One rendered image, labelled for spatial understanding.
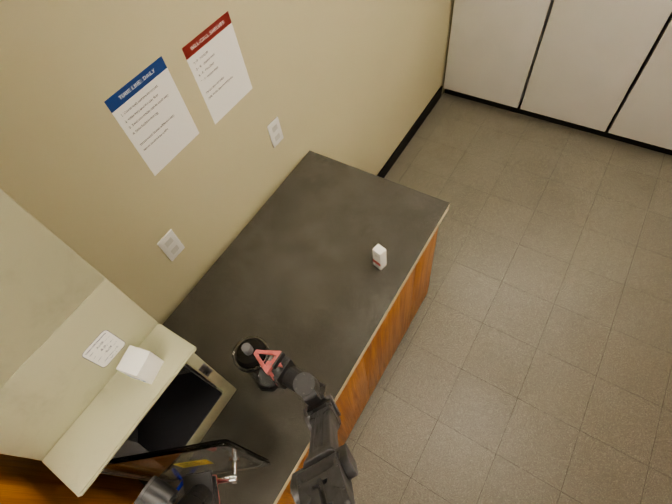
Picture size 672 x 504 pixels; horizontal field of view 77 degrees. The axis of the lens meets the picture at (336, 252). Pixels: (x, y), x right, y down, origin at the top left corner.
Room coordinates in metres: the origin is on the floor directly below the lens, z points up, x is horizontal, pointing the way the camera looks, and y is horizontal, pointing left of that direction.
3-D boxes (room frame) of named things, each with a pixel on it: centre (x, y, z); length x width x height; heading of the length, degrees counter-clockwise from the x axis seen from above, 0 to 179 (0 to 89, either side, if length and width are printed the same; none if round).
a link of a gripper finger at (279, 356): (0.40, 0.23, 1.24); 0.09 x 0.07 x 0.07; 49
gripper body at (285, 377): (0.35, 0.18, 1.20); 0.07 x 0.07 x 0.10; 49
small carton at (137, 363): (0.33, 0.43, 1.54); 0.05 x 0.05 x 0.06; 62
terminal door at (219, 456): (0.19, 0.46, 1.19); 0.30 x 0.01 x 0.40; 88
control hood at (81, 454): (0.28, 0.48, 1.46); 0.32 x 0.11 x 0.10; 139
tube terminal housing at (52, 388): (0.40, 0.61, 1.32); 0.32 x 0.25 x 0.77; 139
